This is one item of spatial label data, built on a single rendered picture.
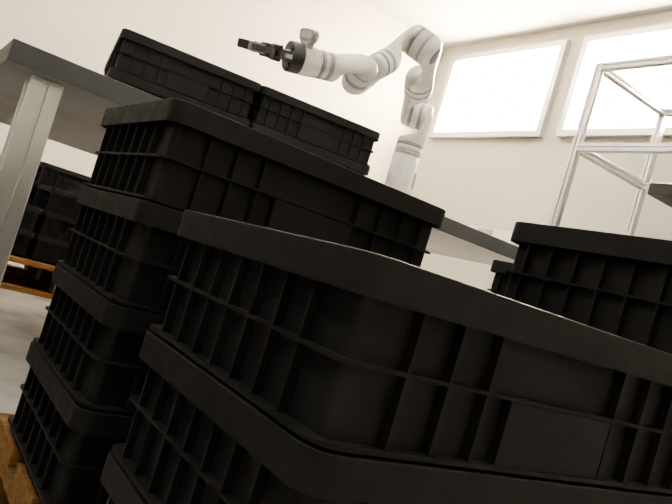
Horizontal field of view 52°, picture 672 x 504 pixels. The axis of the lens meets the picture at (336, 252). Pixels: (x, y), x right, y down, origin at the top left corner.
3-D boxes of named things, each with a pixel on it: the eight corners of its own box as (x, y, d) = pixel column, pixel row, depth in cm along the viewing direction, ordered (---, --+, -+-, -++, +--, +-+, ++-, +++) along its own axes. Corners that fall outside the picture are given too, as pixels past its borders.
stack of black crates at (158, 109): (254, 453, 115) (332, 197, 117) (354, 539, 90) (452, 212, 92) (1, 423, 93) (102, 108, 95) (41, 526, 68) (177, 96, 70)
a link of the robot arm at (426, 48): (448, 36, 193) (440, 82, 217) (422, 17, 195) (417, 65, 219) (427, 58, 191) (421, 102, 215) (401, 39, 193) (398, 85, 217)
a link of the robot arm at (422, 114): (435, 110, 242) (421, 156, 241) (409, 103, 243) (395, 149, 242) (435, 102, 232) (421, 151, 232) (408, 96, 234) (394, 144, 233)
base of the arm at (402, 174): (397, 197, 243) (410, 151, 244) (413, 199, 235) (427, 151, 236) (377, 189, 238) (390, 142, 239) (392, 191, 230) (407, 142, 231)
